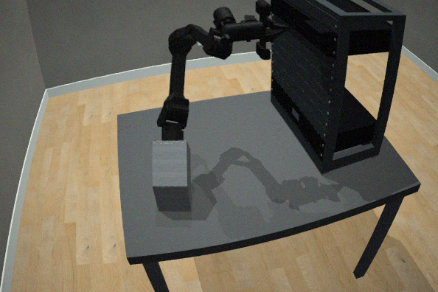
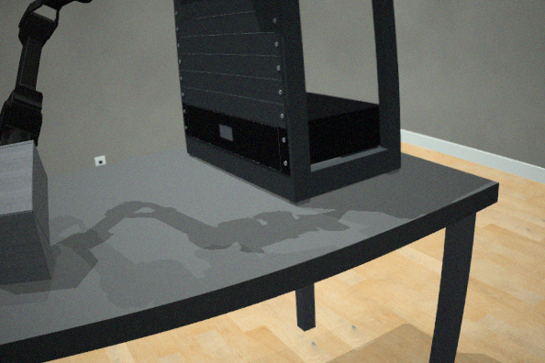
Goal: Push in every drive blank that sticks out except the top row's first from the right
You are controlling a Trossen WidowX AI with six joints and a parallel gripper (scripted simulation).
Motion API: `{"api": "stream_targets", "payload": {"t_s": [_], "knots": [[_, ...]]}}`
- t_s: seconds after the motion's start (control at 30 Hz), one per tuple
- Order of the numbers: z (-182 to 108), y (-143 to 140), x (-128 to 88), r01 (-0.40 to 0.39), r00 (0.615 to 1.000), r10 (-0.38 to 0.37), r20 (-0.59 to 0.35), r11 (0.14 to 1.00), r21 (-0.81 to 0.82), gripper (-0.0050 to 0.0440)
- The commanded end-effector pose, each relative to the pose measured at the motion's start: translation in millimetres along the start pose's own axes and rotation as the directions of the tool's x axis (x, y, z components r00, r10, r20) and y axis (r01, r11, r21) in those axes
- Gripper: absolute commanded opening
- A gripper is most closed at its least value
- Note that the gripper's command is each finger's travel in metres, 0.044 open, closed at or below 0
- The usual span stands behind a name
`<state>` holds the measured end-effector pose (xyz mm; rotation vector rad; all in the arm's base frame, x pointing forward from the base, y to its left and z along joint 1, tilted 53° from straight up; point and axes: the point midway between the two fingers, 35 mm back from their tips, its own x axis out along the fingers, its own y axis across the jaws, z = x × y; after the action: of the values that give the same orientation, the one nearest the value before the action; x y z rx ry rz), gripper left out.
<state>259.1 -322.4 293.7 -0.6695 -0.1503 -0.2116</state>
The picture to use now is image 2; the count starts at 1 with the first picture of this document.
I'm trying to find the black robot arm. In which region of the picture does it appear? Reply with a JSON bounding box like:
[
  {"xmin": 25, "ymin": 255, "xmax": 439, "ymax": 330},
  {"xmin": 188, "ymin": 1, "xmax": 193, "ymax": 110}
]
[{"xmin": 0, "ymin": 0, "xmax": 92, "ymax": 146}]

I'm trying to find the black server rack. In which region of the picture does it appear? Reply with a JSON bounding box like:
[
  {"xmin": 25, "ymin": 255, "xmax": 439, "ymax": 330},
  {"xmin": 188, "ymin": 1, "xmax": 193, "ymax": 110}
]
[{"xmin": 173, "ymin": 0, "xmax": 401, "ymax": 206}]

